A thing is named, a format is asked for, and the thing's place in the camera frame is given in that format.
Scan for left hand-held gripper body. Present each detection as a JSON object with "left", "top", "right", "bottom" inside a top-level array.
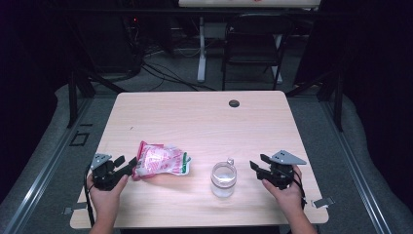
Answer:
[{"left": 90, "top": 152, "right": 130, "bottom": 192}]

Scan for black folding chair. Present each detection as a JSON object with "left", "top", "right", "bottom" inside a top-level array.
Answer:
[{"left": 221, "top": 13, "right": 295, "bottom": 92}]

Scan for grey tape strip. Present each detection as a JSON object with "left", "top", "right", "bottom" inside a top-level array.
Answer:
[
  {"left": 62, "top": 201, "right": 89, "bottom": 216},
  {"left": 311, "top": 196, "right": 335, "bottom": 210}
]

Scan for dark computer tower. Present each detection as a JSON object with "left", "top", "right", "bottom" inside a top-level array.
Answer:
[{"left": 87, "top": 13, "right": 144, "bottom": 74}]

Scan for red and white plastic bag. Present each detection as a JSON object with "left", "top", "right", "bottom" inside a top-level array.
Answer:
[{"left": 131, "top": 140, "right": 193, "bottom": 181}]

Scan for aluminium floor rail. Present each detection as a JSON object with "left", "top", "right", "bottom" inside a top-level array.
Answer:
[
  {"left": 319, "top": 97, "right": 394, "bottom": 234},
  {"left": 0, "top": 97, "right": 95, "bottom": 234}
]

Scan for right hand-held gripper black cable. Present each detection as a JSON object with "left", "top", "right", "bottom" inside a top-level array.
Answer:
[{"left": 290, "top": 169, "right": 308, "bottom": 211}]

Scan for white table with white legs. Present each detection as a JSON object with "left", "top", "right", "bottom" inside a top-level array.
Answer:
[{"left": 177, "top": 0, "right": 322, "bottom": 85}]

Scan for clear glass jar with lid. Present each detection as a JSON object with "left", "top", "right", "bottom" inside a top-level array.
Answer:
[{"left": 209, "top": 157, "right": 238, "bottom": 199}]

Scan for black cables on floor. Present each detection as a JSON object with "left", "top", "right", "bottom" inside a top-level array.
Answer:
[{"left": 140, "top": 61, "right": 217, "bottom": 93}]

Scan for person's right hand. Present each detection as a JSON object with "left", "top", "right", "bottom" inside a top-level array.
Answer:
[{"left": 261, "top": 165, "right": 305, "bottom": 216}]

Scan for person's left hand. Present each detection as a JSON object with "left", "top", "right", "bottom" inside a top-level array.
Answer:
[{"left": 86, "top": 175, "right": 130, "bottom": 213}]

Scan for black metal stand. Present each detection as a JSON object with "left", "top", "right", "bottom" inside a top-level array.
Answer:
[
  {"left": 285, "top": 69, "right": 345, "bottom": 133},
  {"left": 66, "top": 64, "right": 128, "bottom": 130}
]

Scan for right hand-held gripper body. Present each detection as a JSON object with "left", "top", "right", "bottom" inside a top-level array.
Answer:
[{"left": 256, "top": 149, "right": 308, "bottom": 191}]

